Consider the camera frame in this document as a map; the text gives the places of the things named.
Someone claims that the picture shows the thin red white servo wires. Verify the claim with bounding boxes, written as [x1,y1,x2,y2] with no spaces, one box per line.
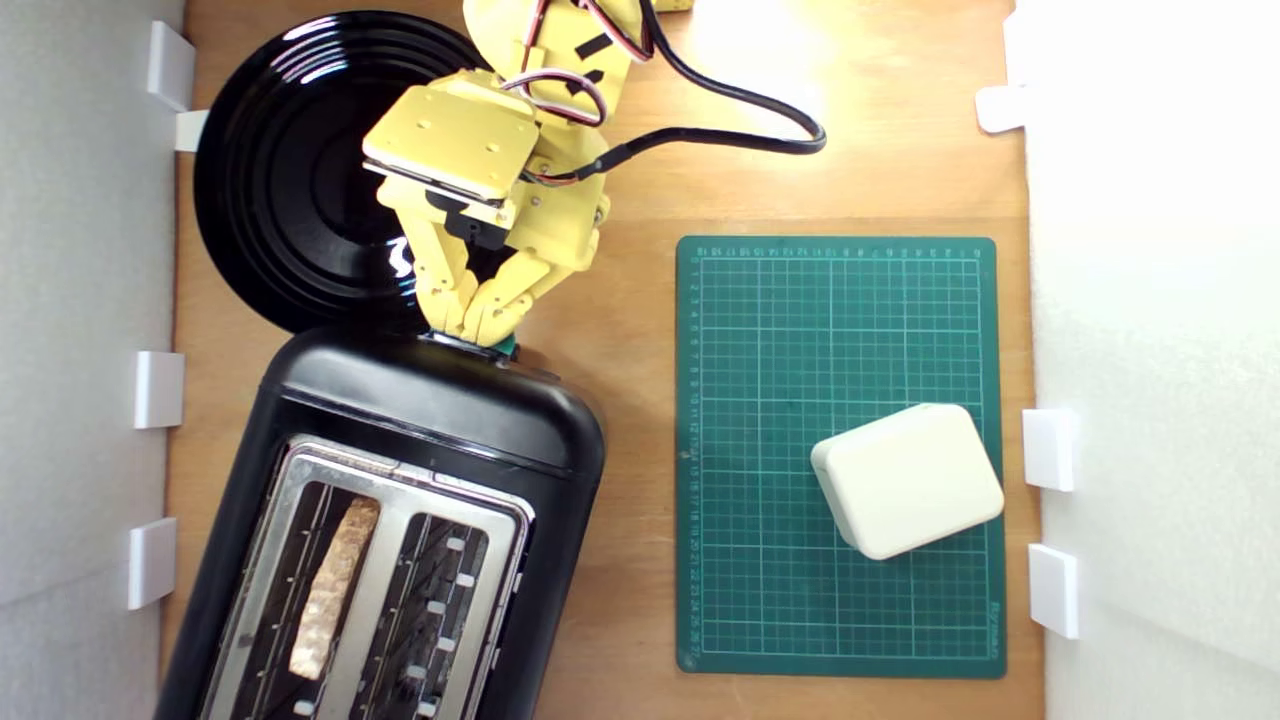
[497,68,608,128]
[520,0,656,63]

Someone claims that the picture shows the yellow flat camera mount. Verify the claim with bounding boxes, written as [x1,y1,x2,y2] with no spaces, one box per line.
[361,68,542,207]

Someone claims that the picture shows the black ribbed plate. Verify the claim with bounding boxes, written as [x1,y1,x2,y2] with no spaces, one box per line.
[193,10,491,337]

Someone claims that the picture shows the brown bread slice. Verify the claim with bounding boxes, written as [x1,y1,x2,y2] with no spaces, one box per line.
[288,497,382,681]

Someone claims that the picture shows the white rounded block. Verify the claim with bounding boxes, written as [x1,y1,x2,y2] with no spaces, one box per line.
[810,403,1005,561]

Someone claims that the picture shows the thick black cable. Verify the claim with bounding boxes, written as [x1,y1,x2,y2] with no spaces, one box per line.
[570,0,828,186]

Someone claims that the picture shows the green cutting mat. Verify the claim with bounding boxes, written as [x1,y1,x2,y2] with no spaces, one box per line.
[675,236,1008,679]

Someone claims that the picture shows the black two-slot toaster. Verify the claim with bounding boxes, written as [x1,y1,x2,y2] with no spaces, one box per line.
[155,325,608,720]

